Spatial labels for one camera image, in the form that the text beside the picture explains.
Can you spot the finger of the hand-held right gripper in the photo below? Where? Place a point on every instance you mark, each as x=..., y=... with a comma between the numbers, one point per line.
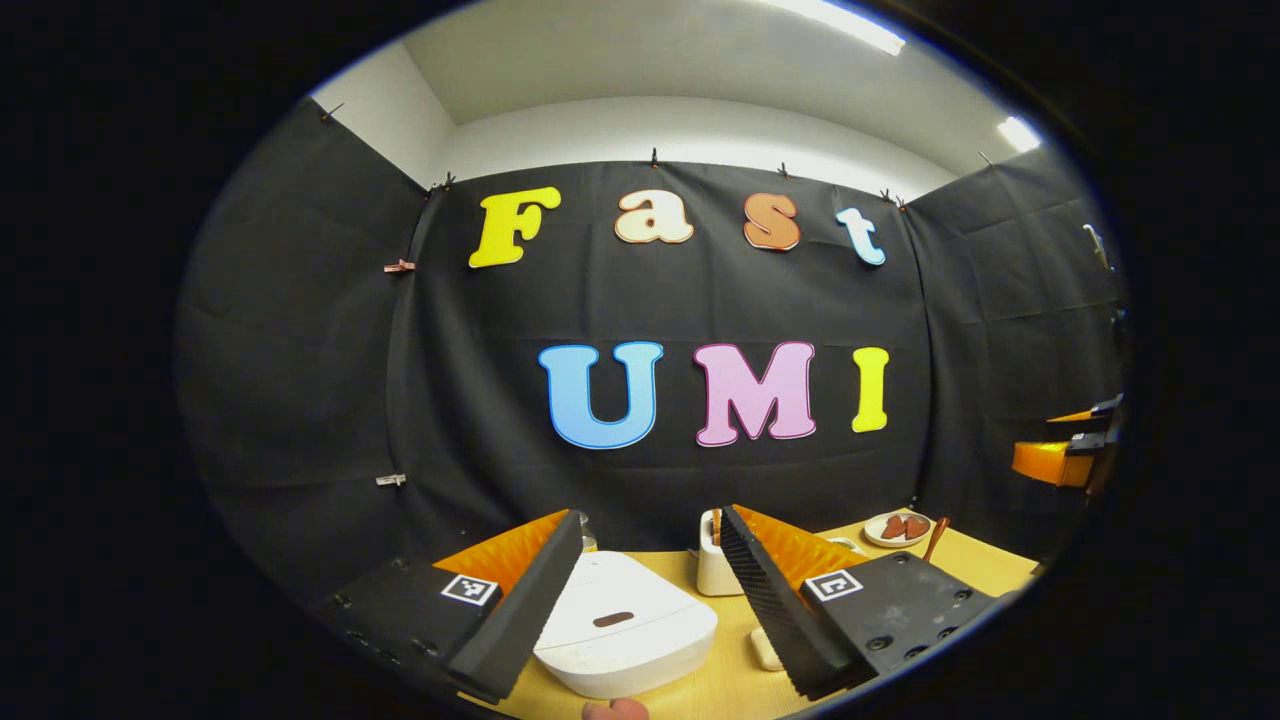
x=1050, y=463
x=1090, y=412

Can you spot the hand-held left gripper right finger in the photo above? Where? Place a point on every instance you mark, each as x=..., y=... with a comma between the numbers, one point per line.
x=775, y=615

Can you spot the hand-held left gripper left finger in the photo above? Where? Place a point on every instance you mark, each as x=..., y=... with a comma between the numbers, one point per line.
x=525, y=610

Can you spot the white rice cooker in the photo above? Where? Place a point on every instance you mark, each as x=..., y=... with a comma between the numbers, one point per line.
x=620, y=650

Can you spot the brown wooden spoon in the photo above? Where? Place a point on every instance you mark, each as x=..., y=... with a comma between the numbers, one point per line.
x=935, y=540

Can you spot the white toaster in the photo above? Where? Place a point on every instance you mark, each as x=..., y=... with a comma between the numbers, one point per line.
x=715, y=570

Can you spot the white divided bean dish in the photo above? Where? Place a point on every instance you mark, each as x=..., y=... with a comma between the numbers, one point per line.
x=848, y=546

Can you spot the small glass bottle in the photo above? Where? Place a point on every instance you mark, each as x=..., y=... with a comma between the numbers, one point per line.
x=588, y=530

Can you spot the bread slice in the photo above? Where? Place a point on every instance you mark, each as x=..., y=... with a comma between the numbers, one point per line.
x=716, y=525

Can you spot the round white plate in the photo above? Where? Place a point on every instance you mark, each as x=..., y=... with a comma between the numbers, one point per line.
x=872, y=535

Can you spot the short ceiling light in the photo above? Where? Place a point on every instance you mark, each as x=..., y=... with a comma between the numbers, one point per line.
x=1018, y=133

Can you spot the red meat piece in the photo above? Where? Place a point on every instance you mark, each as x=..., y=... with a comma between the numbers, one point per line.
x=892, y=527
x=916, y=527

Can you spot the black backdrop cloth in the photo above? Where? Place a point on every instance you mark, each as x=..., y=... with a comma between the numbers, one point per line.
x=480, y=350

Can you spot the long ceiling light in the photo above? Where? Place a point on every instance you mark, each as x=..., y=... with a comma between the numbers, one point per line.
x=850, y=25

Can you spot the pink cloth clip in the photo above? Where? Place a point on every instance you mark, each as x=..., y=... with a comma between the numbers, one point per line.
x=399, y=267

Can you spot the row of dark clips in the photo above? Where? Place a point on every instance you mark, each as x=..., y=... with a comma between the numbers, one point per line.
x=653, y=158

